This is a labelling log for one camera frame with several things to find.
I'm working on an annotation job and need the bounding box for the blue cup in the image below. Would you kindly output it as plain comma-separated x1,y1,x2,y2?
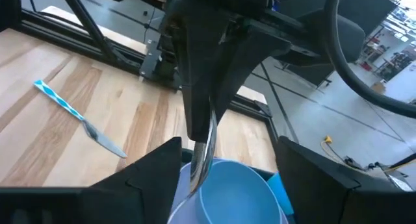
266,171,295,218

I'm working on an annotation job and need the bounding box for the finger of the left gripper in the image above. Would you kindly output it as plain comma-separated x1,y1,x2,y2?
216,21,292,121
177,22,228,143

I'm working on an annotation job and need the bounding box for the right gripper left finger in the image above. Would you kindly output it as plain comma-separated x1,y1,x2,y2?
0,136,183,224

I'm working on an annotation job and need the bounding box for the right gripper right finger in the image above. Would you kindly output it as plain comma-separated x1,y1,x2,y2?
276,135,416,224

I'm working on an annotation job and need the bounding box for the lilac plate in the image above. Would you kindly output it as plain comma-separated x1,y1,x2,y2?
166,157,290,224

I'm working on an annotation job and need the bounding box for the spoon with teal handle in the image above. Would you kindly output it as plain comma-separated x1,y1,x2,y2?
188,100,218,199

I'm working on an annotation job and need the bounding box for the black aluminium table frame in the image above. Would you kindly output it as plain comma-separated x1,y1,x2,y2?
0,0,280,147

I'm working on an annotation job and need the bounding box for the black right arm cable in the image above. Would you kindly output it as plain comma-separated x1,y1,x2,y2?
324,0,416,120

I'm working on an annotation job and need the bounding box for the knife blue white patterned handle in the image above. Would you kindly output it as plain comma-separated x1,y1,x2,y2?
33,79,129,159

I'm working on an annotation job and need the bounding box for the blue bowl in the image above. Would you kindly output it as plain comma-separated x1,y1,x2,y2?
194,159,283,224

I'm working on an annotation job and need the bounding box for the yellow extension cable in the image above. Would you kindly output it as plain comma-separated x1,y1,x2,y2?
320,135,416,173

